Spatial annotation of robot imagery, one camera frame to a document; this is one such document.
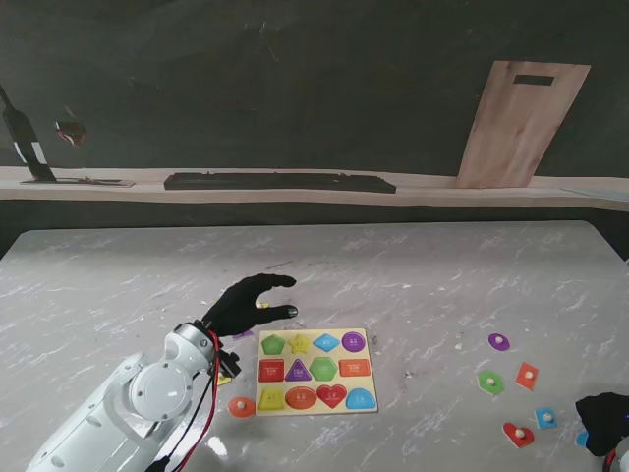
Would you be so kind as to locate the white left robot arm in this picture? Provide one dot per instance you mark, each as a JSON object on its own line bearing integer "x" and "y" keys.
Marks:
{"x": 123, "y": 408}

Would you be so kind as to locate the orange oval puzzle piece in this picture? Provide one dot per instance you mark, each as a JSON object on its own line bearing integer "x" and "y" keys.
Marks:
{"x": 242, "y": 408}

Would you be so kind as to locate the yellow trapezoid puzzle piece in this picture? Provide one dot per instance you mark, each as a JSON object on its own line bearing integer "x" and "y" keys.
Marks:
{"x": 223, "y": 380}

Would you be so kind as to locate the blue diamond puzzle piece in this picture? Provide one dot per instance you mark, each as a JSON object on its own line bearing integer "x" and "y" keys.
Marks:
{"x": 545, "y": 418}

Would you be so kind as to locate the long black tray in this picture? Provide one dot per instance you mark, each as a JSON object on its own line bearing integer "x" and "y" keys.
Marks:
{"x": 280, "y": 182}

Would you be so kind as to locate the wooden cutting board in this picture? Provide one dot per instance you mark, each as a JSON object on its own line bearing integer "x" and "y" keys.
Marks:
{"x": 521, "y": 128}

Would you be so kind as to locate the purple circle puzzle piece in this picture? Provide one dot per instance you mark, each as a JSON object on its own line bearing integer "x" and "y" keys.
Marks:
{"x": 498, "y": 341}

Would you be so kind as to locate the yellow star puzzle piece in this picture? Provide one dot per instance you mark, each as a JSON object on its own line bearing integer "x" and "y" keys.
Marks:
{"x": 263, "y": 305}

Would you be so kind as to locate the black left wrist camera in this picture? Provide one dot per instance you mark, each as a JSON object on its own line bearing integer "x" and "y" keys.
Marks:
{"x": 228, "y": 364}

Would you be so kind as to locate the red heart puzzle piece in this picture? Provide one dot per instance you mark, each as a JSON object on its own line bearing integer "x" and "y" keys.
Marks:
{"x": 518, "y": 434}

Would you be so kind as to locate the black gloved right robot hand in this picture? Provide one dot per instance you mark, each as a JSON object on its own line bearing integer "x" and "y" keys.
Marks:
{"x": 607, "y": 423}

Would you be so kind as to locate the purple triangle puzzle piece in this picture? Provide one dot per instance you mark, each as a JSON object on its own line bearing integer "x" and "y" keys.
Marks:
{"x": 244, "y": 335}

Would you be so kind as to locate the light wooden shelf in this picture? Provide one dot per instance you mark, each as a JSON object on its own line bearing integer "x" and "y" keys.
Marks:
{"x": 98, "y": 191}

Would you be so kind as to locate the green hexagon puzzle piece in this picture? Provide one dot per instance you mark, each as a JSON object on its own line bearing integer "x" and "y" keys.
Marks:
{"x": 490, "y": 381}

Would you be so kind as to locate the wooden shape puzzle board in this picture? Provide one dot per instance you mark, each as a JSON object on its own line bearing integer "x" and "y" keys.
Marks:
{"x": 319, "y": 369}

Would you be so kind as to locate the orange rectangle puzzle piece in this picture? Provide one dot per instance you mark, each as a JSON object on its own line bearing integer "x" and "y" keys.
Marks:
{"x": 528, "y": 376}

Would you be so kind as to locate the dark wine bottle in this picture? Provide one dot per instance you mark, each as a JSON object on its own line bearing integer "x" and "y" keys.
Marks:
{"x": 24, "y": 137}

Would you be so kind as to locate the wine glass with red wine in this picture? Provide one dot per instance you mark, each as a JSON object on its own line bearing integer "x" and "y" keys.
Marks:
{"x": 71, "y": 132}

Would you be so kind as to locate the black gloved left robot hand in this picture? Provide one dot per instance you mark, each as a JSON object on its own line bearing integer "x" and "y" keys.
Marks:
{"x": 236, "y": 310}

